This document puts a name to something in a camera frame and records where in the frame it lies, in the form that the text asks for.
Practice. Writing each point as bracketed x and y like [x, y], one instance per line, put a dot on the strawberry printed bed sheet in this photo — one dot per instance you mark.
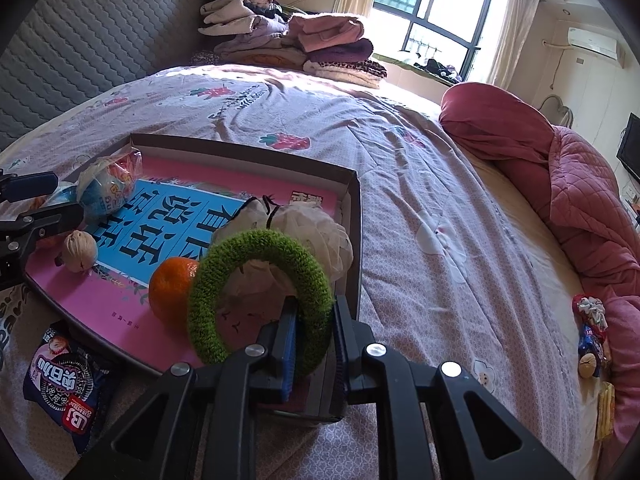
[425, 185]

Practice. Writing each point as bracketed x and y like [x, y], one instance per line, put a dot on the white ball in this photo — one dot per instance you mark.
[102, 195]

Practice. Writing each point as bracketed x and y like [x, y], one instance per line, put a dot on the pink quilted blanket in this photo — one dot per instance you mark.
[590, 200]

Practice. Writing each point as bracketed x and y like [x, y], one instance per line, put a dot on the grey quilted headboard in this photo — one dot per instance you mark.
[75, 50]

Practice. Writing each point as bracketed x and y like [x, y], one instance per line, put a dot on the metal heart-shaped chair back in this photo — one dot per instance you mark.
[557, 110]

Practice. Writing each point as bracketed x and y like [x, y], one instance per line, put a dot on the brown walnut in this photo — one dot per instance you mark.
[80, 252]

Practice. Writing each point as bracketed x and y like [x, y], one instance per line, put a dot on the blue cookie packet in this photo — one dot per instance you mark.
[55, 385]

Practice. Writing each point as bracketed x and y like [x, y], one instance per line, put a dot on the pink and blue book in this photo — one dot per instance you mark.
[100, 305]

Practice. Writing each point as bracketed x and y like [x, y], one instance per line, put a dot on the white wall air conditioner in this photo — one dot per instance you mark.
[595, 45]

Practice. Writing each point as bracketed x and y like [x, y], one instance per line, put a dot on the dark framed window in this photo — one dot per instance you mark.
[440, 0]

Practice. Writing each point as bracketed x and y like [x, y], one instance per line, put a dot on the small printed scrunchie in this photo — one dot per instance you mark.
[592, 312]

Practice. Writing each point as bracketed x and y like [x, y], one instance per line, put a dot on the yellow packet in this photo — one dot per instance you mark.
[606, 410]

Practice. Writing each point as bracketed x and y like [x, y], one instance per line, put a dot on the pile of folded clothes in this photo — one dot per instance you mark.
[280, 40]

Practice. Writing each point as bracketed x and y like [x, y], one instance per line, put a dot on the black flat television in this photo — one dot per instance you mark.
[630, 150]

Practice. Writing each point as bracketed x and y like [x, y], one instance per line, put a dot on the white bagged snack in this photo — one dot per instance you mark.
[310, 230]

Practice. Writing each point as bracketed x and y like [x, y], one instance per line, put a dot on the green knitted scrunchie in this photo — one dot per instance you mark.
[250, 245]

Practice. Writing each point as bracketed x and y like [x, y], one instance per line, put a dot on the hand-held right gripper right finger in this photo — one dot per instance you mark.
[341, 350]

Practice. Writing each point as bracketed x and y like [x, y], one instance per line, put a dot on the dark clothes on windowsill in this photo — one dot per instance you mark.
[442, 70]

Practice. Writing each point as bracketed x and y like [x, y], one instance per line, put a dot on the grey cardboard box tray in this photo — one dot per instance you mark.
[354, 220]

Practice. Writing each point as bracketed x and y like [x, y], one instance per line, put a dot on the orange tangerine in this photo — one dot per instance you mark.
[167, 290]

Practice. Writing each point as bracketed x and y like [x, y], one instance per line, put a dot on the small dark blue packet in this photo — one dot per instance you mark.
[590, 350]

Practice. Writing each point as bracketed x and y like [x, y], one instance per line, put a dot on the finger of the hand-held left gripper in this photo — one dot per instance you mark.
[35, 185]
[50, 220]

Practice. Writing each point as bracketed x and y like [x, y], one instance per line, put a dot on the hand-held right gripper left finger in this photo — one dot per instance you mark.
[287, 360]

